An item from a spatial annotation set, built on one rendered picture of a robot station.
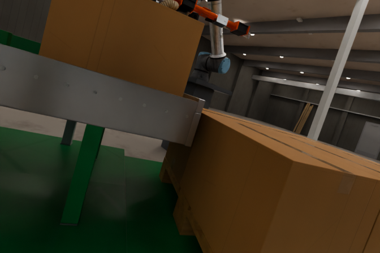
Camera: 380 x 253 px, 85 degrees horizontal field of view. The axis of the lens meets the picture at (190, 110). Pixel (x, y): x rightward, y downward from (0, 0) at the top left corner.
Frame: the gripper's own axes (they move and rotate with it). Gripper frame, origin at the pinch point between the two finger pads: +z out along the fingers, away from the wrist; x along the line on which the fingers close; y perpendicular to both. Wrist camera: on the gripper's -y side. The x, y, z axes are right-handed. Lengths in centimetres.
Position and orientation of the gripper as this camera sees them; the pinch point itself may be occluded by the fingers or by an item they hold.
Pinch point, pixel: (190, 6)
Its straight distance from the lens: 127.9
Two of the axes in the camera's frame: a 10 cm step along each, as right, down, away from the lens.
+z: 3.1, 1.7, -9.4
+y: -9.0, -2.6, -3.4
